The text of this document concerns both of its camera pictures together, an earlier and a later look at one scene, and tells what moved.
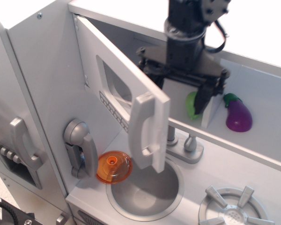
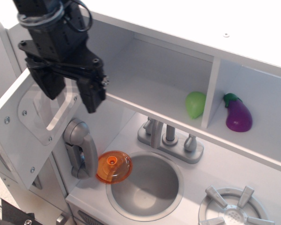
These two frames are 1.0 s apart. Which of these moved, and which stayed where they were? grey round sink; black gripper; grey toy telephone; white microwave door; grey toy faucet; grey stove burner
Moved: white microwave door; black gripper
Stayed: grey stove burner; grey round sink; grey toy telephone; grey toy faucet
